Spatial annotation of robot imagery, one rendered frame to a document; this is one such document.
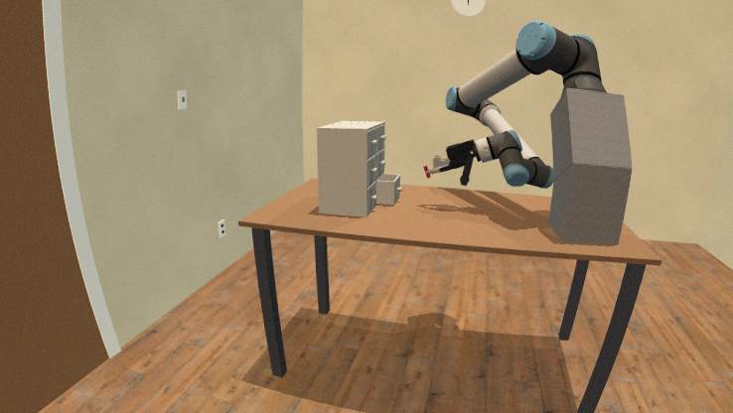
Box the white chest of drawers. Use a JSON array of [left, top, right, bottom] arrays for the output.
[[317, 121, 385, 217]]

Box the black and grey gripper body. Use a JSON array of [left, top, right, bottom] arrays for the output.
[[446, 139, 481, 168]]

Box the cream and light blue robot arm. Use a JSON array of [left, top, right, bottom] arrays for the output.
[[446, 21, 607, 189]]

